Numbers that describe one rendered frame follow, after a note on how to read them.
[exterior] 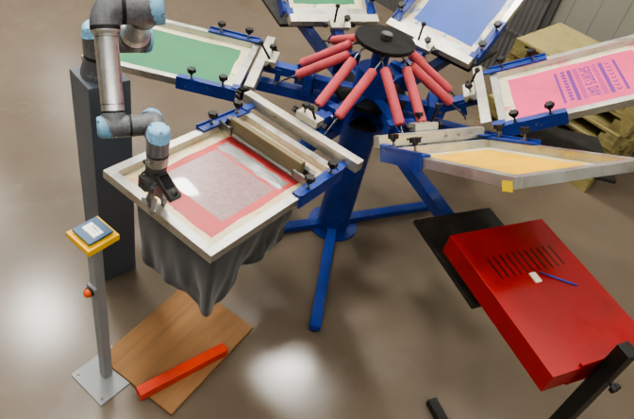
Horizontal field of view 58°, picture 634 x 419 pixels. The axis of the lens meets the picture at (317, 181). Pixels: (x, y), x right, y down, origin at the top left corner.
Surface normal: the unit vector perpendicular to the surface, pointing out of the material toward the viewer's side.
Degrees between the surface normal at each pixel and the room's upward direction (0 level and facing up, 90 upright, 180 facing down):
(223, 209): 3
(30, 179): 0
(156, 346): 0
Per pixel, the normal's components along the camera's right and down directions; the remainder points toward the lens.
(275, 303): 0.18, -0.75
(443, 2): -0.16, -0.41
